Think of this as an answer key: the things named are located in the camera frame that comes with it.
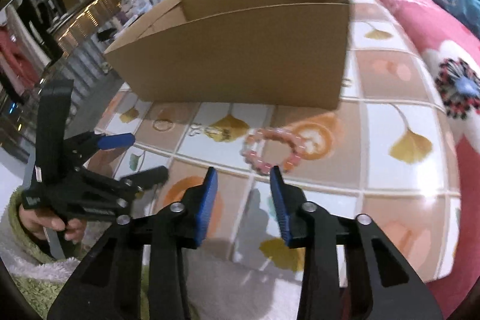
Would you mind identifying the clothes rack with garments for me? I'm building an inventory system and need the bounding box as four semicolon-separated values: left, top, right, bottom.
1;0;152;106

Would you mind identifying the patterned tile table mat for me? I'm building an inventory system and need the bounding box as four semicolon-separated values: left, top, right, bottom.
87;0;460;281

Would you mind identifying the pink bead bracelet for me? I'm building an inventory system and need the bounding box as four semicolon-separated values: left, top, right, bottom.
241;128;308;176

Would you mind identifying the left hand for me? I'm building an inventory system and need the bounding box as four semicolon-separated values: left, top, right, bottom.
18;205;87;244

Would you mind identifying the small silver earring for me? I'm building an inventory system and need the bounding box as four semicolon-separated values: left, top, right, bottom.
188;123;210;136

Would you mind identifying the white fluffy robe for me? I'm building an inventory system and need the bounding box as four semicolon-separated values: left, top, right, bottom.
1;190;301;319

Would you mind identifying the brown cardboard box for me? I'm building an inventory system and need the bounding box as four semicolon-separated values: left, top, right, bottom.
105;0;351;110

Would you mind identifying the pink floral bedspread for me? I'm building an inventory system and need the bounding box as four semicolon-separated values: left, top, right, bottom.
379;0;479;319

